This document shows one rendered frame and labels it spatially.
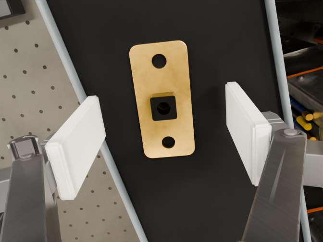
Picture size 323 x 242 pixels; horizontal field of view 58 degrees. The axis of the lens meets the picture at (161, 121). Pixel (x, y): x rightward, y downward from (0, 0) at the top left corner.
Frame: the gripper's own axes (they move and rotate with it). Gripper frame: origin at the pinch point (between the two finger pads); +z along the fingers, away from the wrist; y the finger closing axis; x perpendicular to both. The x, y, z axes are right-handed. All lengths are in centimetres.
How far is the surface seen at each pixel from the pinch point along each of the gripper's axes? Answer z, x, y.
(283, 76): 3.6, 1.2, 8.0
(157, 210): 4.2, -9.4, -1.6
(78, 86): 3.6, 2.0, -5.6
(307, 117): 13.5, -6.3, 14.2
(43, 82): 50, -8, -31
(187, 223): 4.2, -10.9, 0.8
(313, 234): 21.3, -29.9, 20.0
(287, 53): 33.1, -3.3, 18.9
